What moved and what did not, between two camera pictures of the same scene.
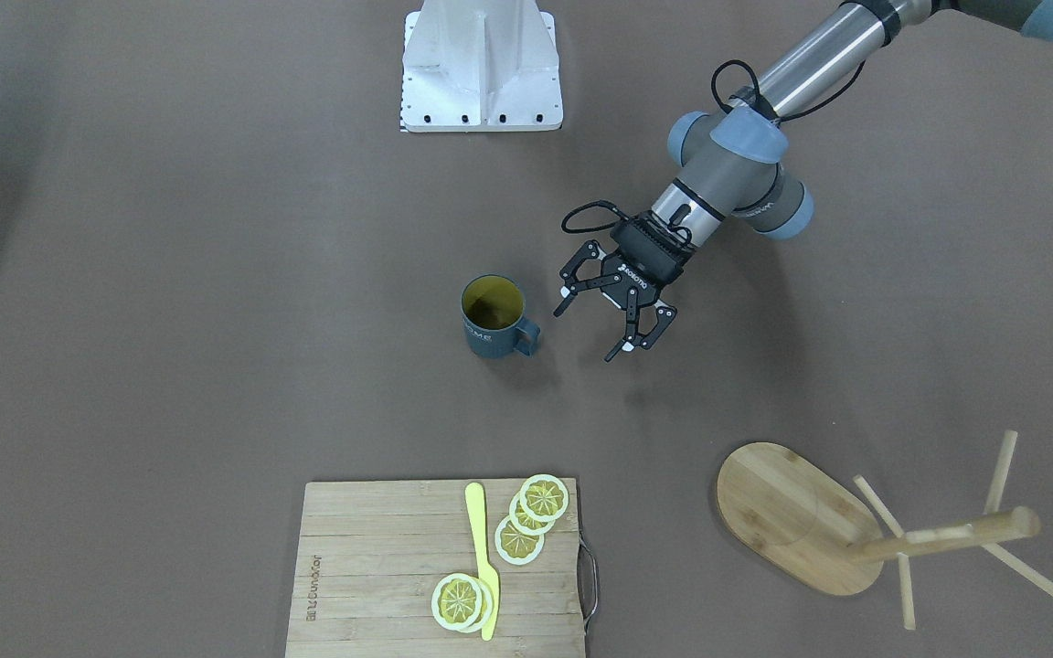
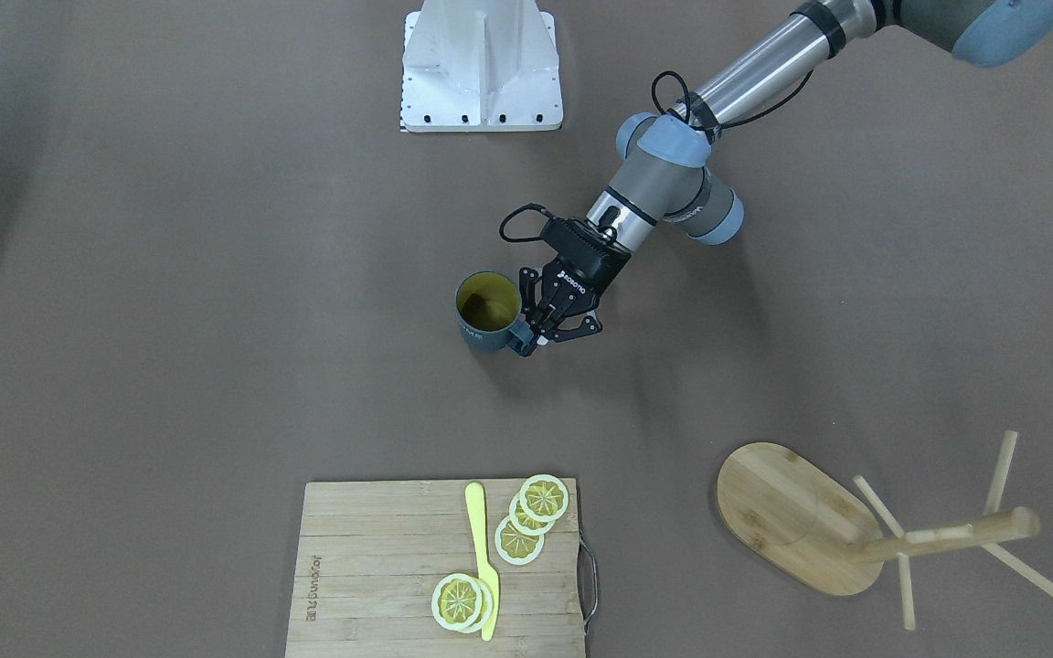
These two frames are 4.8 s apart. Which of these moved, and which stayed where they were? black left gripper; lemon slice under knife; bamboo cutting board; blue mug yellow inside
Moved: black left gripper
Stayed: blue mug yellow inside; lemon slice under knife; bamboo cutting board
